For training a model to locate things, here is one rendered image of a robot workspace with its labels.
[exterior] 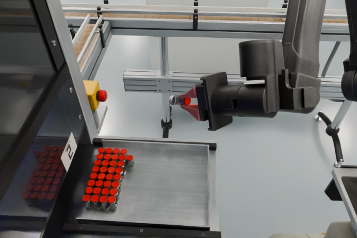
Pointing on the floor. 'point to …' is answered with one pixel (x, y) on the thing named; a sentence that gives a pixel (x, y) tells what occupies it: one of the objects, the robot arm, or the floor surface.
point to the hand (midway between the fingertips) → (184, 100)
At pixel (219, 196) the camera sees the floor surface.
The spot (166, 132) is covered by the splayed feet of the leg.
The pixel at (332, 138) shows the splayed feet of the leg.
